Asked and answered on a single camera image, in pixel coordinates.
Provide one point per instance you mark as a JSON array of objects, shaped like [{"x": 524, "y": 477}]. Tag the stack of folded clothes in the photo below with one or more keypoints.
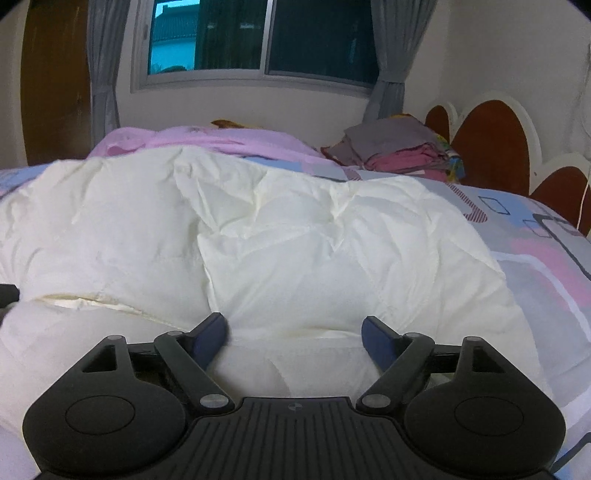
[{"x": 400, "y": 144}]

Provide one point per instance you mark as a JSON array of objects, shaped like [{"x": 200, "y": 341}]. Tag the window with metal frame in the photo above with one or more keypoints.
[{"x": 328, "y": 44}]

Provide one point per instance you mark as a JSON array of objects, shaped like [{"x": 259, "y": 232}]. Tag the pink blanket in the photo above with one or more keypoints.
[{"x": 242, "y": 142}]

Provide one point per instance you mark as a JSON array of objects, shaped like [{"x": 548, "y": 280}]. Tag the brown wooden door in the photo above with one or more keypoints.
[{"x": 55, "y": 86}]

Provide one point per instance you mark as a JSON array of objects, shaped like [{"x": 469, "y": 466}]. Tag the yellow patterned pillow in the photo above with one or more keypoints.
[{"x": 228, "y": 124}]

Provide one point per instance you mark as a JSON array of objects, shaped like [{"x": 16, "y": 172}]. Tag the patterned bed sheet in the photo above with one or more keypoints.
[{"x": 540, "y": 258}]

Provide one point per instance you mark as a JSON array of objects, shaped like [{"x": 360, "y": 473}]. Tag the right grey curtain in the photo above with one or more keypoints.
[{"x": 399, "y": 27}]

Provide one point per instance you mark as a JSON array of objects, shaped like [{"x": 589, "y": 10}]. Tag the red white headboard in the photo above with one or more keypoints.
[{"x": 501, "y": 150}]

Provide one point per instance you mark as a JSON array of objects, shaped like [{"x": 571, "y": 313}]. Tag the grey curtain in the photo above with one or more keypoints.
[
  {"x": 399, "y": 27},
  {"x": 106, "y": 22}
]

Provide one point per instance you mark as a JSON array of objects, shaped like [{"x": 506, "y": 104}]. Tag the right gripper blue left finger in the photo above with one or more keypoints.
[{"x": 195, "y": 348}]

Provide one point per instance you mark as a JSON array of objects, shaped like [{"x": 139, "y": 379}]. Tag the white puffer jacket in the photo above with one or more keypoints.
[{"x": 119, "y": 412}]

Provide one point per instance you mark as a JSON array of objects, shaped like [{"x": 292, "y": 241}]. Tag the left grey curtain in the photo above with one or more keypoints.
[{"x": 106, "y": 22}]

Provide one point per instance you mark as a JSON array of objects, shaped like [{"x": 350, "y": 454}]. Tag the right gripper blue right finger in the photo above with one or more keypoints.
[{"x": 388, "y": 348}]

